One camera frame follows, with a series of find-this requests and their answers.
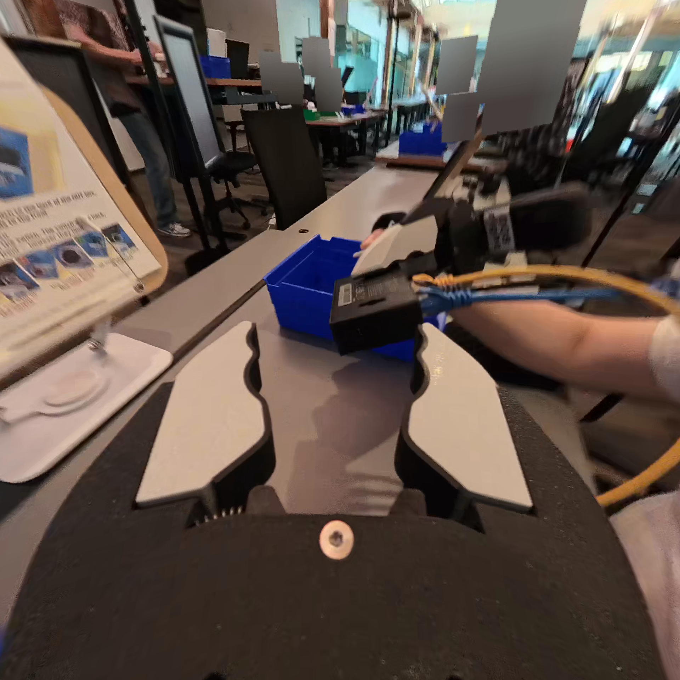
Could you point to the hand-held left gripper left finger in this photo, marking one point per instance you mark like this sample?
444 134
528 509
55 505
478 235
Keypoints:
207 419

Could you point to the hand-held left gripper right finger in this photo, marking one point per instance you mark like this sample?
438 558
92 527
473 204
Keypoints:
462 425

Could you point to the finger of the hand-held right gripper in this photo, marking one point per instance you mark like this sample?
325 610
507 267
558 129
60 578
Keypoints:
398 247

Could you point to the black network switch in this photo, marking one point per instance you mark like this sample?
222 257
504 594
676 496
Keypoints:
372 313

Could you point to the blue plastic bin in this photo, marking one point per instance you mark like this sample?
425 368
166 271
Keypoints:
303 297

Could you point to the person's right forearm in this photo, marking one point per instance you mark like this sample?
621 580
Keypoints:
558 345

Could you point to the person's right hand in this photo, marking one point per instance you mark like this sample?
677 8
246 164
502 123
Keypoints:
372 240

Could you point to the small blue storage bin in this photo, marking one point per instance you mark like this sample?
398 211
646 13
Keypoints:
422 143
215 68

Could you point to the white board stand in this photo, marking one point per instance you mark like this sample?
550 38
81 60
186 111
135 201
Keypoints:
79 425

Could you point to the black office chair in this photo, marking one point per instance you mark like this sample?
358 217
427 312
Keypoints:
233 162

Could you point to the instruction sheet board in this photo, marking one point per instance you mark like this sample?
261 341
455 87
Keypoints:
63 212

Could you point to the framed monitor on stand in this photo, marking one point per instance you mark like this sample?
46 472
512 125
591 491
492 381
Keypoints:
191 90

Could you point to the dark monitor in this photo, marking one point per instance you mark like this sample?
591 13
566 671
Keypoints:
58 69

